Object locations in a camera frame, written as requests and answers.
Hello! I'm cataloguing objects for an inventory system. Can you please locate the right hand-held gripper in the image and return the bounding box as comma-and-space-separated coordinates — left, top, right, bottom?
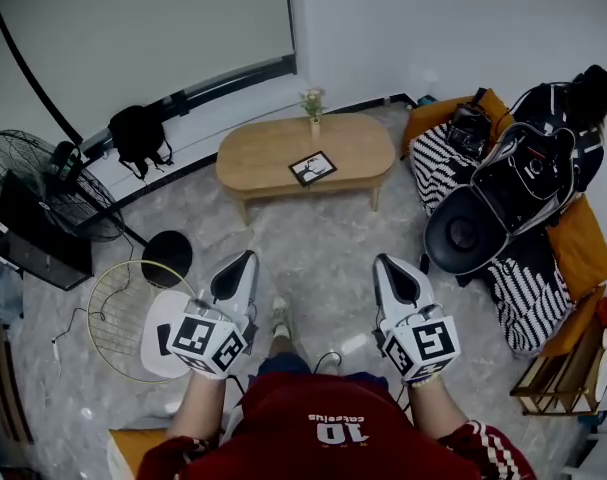
372, 253, 462, 385

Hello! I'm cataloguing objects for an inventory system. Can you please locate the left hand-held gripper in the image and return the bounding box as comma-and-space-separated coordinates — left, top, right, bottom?
166, 250, 260, 380

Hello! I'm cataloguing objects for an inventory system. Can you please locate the black picture frame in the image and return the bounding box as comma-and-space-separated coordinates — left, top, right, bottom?
288, 150, 338, 188

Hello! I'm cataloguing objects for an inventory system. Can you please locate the person's right forearm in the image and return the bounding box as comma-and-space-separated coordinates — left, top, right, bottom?
407, 375, 470, 442

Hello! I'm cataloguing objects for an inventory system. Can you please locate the person's left forearm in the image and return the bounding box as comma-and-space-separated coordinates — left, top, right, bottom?
166, 371, 229, 449

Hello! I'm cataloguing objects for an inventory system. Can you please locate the person's leg and shoe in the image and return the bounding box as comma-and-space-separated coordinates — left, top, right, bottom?
256, 296, 313, 377

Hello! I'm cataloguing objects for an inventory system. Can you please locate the black standing fan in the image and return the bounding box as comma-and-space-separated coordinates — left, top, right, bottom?
0, 128, 194, 289

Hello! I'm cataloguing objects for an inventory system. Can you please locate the open grey equipment case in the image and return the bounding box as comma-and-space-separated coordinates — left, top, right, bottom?
423, 122, 578, 277

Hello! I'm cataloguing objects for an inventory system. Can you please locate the black white striped cushion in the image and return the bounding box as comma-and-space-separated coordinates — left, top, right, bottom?
411, 122, 480, 217
486, 256, 575, 354

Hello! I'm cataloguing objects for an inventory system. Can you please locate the oval wooden coffee table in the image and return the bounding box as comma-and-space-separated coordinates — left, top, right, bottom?
215, 112, 398, 227

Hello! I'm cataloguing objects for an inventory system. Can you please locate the person's red jersey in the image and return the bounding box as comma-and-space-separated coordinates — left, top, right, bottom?
136, 371, 538, 480

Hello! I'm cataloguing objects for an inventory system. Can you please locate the orange cushion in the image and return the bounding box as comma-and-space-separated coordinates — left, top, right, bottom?
106, 427, 170, 480

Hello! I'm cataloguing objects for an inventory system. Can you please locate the orange sofa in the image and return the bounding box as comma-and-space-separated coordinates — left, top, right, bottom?
401, 87, 607, 360

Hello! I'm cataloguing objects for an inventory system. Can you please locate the black headset device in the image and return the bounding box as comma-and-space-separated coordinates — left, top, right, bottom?
446, 101, 493, 160

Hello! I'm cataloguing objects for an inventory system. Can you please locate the black backpack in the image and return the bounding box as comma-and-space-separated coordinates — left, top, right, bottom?
107, 104, 175, 182

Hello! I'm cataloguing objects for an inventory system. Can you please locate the black cabinet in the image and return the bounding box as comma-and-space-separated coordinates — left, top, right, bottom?
0, 170, 95, 292

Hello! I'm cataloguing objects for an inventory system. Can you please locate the vase with flowers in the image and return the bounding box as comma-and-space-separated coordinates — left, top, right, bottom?
298, 86, 328, 140

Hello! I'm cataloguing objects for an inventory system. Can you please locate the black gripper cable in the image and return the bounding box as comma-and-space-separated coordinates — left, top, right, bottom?
309, 351, 342, 375

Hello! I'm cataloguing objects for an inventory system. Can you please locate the gold wire side table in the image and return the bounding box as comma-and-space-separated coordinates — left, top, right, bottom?
86, 259, 197, 385

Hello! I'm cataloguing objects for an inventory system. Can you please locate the gold frame side rack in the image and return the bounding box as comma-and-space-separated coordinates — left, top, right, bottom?
509, 315, 607, 417

